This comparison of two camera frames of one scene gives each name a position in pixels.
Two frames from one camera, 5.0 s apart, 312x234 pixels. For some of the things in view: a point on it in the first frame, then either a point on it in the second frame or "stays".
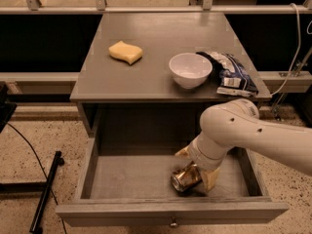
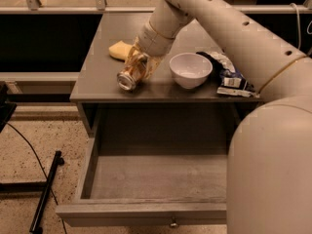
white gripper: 199,158 → 152,42
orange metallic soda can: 185,177 → 129,77
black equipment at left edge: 7,109 stays
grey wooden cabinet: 121,100 stays
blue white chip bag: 229,75 stays
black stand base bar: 35,226 stays
